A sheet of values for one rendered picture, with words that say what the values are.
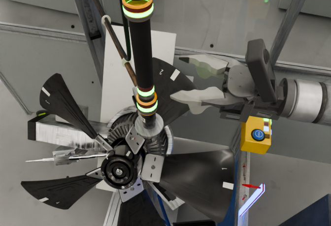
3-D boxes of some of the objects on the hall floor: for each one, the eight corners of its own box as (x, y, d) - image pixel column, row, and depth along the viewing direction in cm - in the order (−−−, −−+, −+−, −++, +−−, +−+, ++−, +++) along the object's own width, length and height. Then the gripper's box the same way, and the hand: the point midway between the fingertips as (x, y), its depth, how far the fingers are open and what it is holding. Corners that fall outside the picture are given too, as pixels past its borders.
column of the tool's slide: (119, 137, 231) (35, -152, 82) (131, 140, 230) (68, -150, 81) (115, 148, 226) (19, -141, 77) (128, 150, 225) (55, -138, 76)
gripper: (280, 146, 52) (166, 127, 54) (278, 83, 60) (180, 68, 63) (297, 123, 45) (167, 101, 47) (293, 55, 53) (182, 39, 56)
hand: (180, 74), depth 53 cm, fingers open, 8 cm apart
